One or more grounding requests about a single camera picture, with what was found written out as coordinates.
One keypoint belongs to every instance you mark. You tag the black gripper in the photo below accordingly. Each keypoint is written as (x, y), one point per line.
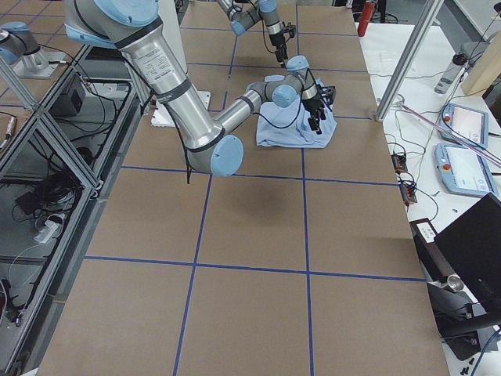
(313, 105)
(278, 41)

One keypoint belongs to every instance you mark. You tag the light blue t-shirt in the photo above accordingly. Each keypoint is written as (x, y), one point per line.
(289, 127)

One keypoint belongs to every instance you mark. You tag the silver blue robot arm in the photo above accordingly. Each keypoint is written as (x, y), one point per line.
(266, 13)
(135, 28)

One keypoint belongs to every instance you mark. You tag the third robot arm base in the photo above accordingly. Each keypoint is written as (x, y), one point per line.
(21, 50)

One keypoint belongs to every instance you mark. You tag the metal reacher grabber tool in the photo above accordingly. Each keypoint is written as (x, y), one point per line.
(461, 140)

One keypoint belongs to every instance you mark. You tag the orange circuit board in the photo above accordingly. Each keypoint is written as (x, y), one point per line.
(399, 163)
(408, 191)

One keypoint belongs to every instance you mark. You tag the red cylinder bottle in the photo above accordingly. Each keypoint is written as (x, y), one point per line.
(365, 17)

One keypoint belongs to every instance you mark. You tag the far teach pendant tablet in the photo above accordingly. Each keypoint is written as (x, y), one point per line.
(468, 122)

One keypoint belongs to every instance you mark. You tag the teach pendant tablet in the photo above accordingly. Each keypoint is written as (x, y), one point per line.
(463, 172)
(468, 122)

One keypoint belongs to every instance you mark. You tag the near teach pendant tablet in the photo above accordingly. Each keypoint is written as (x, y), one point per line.
(463, 172)

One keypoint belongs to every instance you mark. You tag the black laptop on stand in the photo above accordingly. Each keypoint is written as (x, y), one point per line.
(463, 265)

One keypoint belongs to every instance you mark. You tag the white power strip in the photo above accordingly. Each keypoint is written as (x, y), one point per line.
(52, 226)

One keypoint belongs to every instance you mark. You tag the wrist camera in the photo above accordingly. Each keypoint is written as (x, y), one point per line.
(328, 94)
(289, 30)

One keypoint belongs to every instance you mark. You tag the aluminium frame post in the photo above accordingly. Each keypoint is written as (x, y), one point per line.
(412, 47)

